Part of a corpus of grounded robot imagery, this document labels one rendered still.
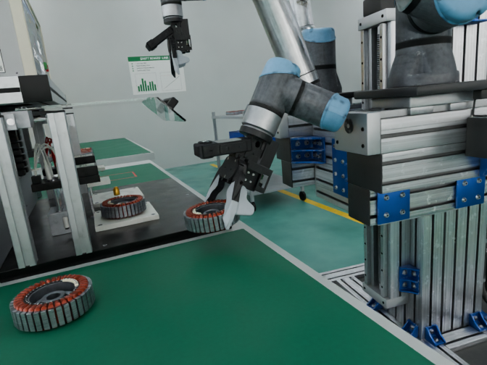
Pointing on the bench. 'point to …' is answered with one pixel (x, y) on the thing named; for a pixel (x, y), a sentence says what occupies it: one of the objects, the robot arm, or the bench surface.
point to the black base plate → (50, 261)
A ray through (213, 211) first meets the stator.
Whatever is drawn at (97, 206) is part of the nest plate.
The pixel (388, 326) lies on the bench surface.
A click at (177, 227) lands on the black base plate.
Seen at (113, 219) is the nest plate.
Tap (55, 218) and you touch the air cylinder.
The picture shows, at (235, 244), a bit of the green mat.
